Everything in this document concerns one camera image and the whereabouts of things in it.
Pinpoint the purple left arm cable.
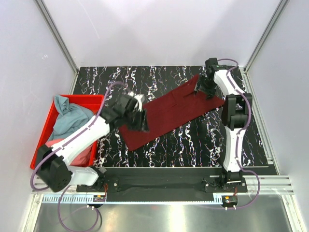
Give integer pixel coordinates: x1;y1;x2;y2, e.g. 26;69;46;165
30;81;126;231

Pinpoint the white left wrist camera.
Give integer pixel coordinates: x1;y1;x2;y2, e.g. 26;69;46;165
128;91;145;112

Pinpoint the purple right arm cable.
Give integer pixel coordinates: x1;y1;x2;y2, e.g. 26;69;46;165
217;58;261;210

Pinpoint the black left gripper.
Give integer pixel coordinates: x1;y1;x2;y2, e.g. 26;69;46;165
124;108;150;132

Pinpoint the left aluminium corner post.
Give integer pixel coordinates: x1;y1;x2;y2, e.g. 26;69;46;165
33;0;79;75

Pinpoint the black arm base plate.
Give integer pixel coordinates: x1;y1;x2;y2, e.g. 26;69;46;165
76;167;248;203

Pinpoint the pink t shirt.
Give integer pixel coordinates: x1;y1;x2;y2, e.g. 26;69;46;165
45;139;93;167

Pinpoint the white slotted cable duct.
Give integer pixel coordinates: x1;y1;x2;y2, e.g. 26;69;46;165
42;195;223;205

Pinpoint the dark red t shirt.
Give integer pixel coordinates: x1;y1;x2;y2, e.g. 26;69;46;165
119;75;225;151

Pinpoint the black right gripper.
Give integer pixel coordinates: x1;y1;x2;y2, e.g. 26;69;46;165
194;74;218;101

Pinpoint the red plastic bin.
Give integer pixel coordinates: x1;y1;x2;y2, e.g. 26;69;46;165
29;94;106;171

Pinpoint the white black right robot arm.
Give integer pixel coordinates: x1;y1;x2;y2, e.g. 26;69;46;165
194;58;253;193

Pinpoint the aluminium frame rail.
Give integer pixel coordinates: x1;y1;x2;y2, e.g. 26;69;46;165
31;175;295;195

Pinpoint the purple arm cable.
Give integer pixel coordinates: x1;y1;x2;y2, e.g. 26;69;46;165
30;81;126;231
217;58;261;210

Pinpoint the black marbled table mat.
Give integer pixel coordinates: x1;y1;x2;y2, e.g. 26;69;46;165
72;65;277;174

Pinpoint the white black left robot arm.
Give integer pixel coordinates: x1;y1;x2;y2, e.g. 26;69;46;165
34;92;149;192

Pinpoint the light blue t shirt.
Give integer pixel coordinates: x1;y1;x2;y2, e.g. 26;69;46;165
47;95;94;142

